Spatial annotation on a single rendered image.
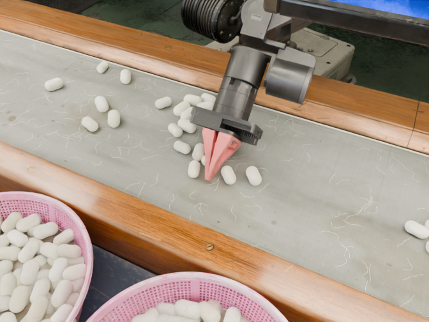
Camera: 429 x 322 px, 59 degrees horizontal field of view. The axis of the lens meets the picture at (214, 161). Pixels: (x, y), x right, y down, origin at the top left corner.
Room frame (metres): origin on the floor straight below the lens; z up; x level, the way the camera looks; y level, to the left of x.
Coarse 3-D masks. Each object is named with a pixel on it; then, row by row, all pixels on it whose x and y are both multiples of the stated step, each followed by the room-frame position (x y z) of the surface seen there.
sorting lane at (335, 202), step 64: (0, 64) 0.72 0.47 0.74; (64, 64) 0.72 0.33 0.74; (0, 128) 0.51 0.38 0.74; (64, 128) 0.51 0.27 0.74; (128, 128) 0.51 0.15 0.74; (320, 128) 0.51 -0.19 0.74; (128, 192) 0.37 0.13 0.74; (192, 192) 0.37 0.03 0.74; (256, 192) 0.37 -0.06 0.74; (320, 192) 0.37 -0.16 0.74; (384, 192) 0.37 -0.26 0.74; (320, 256) 0.26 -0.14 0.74; (384, 256) 0.26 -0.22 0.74
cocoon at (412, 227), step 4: (412, 220) 0.30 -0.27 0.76; (408, 224) 0.30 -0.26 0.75; (412, 224) 0.30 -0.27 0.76; (416, 224) 0.30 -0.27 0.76; (420, 224) 0.30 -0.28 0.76; (408, 228) 0.29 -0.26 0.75; (412, 228) 0.29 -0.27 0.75; (416, 228) 0.29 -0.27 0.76; (420, 228) 0.29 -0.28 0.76; (424, 228) 0.29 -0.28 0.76; (408, 232) 0.29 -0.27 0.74; (412, 232) 0.29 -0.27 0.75; (416, 232) 0.29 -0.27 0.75; (420, 232) 0.29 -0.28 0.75; (424, 232) 0.28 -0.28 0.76; (428, 232) 0.28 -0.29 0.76; (420, 236) 0.28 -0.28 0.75; (424, 236) 0.28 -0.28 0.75
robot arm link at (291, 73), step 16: (256, 0) 0.54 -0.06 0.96; (256, 16) 0.53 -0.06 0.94; (240, 32) 0.51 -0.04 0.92; (256, 32) 0.51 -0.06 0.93; (272, 48) 0.51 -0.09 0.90; (288, 48) 0.50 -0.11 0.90; (288, 64) 0.48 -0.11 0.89; (304, 64) 0.48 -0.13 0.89; (272, 80) 0.46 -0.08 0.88; (288, 80) 0.46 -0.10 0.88; (304, 80) 0.45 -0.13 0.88; (288, 96) 0.45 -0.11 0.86; (304, 96) 0.44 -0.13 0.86
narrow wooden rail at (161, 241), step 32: (0, 160) 0.41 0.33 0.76; (32, 160) 0.41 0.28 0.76; (64, 192) 0.35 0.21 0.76; (96, 192) 0.35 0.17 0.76; (96, 224) 0.30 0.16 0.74; (128, 224) 0.29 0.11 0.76; (160, 224) 0.29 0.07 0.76; (192, 224) 0.29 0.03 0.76; (128, 256) 0.29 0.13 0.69; (160, 256) 0.26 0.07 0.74; (192, 256) 0.24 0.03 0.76; (224, 256) 0.24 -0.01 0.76; (256, 256) 0.24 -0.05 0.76; (256, 288) 0.20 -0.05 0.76; (288, 288) 0.20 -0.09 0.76; (320, 288) 0.20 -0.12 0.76; (352, 288) 0.20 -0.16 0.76; (288, 320) 0.18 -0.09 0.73; (320, 320) 0.17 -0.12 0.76; (352, 320) 0.16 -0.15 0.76; (384, 320) 0.16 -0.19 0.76; (416, 320) 0.16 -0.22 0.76
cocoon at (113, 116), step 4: (112, 112) 0.53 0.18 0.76; (116, 112) 0.53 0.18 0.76; (108, 116) 0.53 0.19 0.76; (112, 116) 0.52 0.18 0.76; (116, 116) 0.52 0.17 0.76; (108, 120) 0.52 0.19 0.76; (112, 120) 0.51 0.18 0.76; (116, 120) 0.51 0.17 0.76; (112, 124) 0.51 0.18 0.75; (116, 124) 0.51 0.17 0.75
